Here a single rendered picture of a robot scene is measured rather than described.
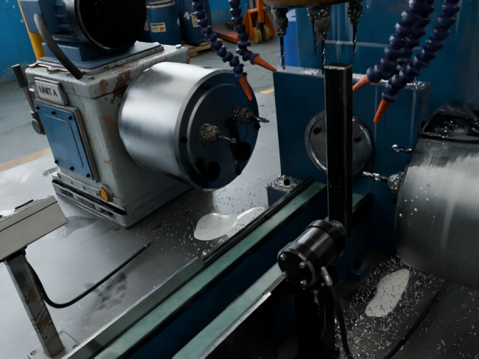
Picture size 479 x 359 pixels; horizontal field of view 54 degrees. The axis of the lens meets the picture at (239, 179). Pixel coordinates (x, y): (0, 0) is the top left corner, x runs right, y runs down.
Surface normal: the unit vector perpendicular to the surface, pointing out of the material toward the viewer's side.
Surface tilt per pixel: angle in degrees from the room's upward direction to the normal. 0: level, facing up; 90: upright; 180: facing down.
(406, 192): 65
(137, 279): 0
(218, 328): 0
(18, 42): 90
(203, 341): 0
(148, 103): 51
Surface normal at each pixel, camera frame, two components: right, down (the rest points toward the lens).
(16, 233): 0.64, -0.14
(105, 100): 0.75, 0.24
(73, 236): -0.11, -0.87
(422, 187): -0.62, -0.03
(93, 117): -0.65, 0.43
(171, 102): -0.53, -0.33
